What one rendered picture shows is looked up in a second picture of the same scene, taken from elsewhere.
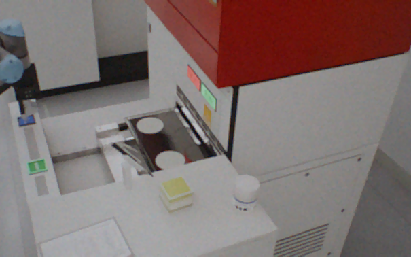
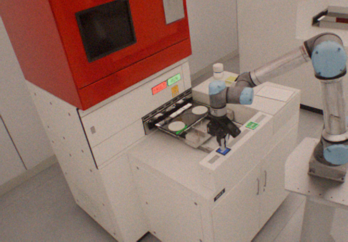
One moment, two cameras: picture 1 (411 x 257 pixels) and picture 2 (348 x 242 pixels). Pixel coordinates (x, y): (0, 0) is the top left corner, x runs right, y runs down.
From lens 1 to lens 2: 2.53 m
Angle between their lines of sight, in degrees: 83
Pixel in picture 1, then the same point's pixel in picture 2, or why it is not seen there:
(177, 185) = (231, 78)
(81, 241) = (273, 94)
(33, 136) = (232, 141)
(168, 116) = (163, 124)
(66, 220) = (269, 103)
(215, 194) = not seen: hidden behind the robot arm
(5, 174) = not seen: outside the picture
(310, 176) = not seen: hidden behind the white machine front
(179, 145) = (186, 111)
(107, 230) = (261, 93)
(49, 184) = (257, 117)
